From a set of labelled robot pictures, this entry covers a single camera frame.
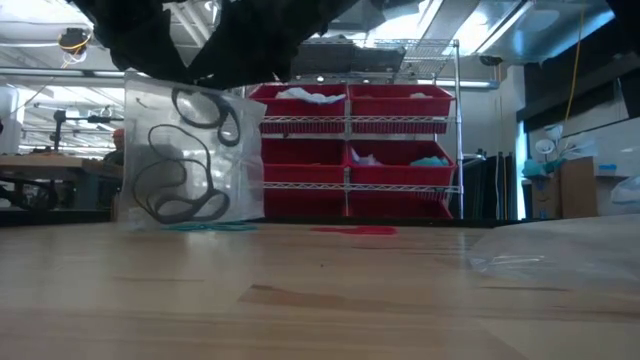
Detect teal cloth item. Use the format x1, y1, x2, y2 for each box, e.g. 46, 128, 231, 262
409, 155, 451, 168

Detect white container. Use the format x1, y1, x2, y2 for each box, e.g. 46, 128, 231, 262
0, 84, 24, 155

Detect black pipe stand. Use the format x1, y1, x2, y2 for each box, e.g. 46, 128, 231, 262
52, 109, 125, 151

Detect person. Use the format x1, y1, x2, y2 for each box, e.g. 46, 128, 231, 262
102, 128, 126, 167

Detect wooden workbench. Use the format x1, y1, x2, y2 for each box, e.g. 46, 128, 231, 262
0, 153, 125, 211

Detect black panels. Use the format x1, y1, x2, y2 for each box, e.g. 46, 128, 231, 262
462, 151, 517, 221

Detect crumpled clear zip bag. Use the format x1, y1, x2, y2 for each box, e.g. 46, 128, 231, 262
466, 213, 640, 301

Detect white cloth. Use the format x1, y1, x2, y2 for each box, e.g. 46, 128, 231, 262
274, 87, 334, 105

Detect thin black rubber band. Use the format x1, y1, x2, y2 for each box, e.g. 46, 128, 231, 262
147, 124, 214, 199

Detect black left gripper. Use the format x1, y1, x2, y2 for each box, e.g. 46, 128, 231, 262
67, 0, 196, 85

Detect clear plastic zip bag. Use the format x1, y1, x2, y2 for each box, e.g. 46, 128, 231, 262
118, 72, 268, 232

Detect small white item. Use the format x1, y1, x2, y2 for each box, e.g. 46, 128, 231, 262
351, 148, 384, 167

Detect teal object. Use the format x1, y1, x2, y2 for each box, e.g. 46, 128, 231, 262
521, 158, 562, 180

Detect tall cardboard box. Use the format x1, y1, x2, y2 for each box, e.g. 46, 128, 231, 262
559, 156, 600, 220

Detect chrome wire shelf cart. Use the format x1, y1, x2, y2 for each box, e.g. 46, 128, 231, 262
247, 37, 465, 221

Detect low cardboard box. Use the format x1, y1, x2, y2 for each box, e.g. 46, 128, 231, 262
529, 173, 562, 220

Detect green rubber band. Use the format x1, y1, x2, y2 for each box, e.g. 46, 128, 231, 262
162, 222, 226, 233

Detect white fan-shaped objects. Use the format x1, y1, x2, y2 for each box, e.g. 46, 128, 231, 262
533, 123, 599, 162

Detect yellow cable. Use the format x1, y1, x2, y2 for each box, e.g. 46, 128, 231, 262
563, 0, 587, 123

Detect black storage bin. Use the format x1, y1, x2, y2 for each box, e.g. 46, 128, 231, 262
351, 45, 407, 75
291, 43, 354, 77

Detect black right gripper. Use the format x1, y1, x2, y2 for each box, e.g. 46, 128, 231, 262
187, 0, 361, 92

